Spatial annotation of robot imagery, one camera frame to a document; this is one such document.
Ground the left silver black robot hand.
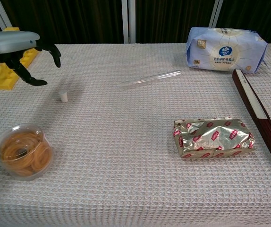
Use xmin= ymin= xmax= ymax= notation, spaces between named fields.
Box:
xmin=0 ymin=30 xmax=62 ymax=87

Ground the transparent glass test tube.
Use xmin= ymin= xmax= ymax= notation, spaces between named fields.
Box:
xmin=120 ymin=69 xmax=182 ymax=90

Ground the bunch of tan rubber bands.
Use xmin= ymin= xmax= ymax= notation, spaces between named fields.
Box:
xmin=0 ymin=131 xmax=52 ymax=177

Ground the beige waffle tablecloth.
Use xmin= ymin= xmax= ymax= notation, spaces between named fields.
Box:
xmin=0 ymin=43 xmax=271 ymax=227

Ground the blue tissue pack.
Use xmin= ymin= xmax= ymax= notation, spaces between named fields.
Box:
xmin=185 ymin=26 xmax=268 ymax=75

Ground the gold foil tea packet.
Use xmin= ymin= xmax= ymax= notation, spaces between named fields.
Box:
xmin=173 ymin=116 xmax=255 ymax=159

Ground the folded dark red fan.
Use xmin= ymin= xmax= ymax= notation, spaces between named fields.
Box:
xmin=232 ymin=69 xmax=271 ymax=176

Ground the white frame post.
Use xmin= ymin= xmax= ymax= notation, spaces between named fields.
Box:
xmin=208 ymin=0 xmax=223 ymax=28
xmin=122 ymin=0 xmax=136 ymax=44
xmin=0 ymin=0 xmax=13 ymax=31

